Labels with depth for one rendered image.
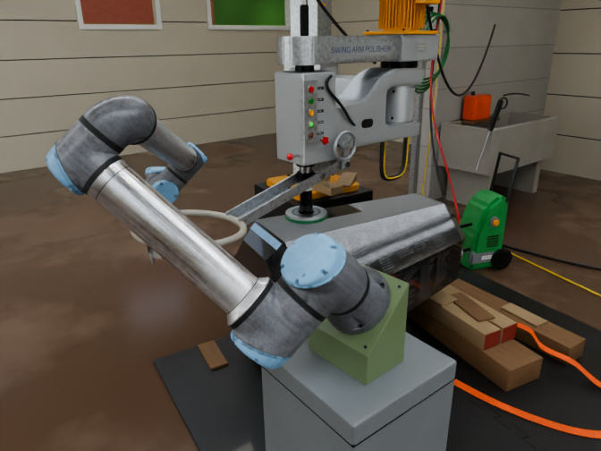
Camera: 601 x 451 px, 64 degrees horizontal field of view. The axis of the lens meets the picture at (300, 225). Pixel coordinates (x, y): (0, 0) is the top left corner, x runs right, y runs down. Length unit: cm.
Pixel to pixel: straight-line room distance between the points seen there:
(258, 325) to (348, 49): 156
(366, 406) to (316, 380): 15
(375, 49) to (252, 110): 692
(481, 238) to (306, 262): 286
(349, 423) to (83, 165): 84
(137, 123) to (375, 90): 157
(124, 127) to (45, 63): 681
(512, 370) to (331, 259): 175
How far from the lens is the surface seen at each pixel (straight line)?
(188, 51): 866
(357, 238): 236
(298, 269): 112
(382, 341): 129
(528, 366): 280
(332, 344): 135
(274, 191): 239
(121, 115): 119
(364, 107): 250
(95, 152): 118
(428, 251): 256
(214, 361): 282
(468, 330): 282
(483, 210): 384
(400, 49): 264
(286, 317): 113
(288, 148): 234
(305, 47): 223
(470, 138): 520
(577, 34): 715
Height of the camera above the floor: 169
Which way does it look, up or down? 21 degrees down
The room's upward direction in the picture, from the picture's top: 1 degrees counter-clockwise
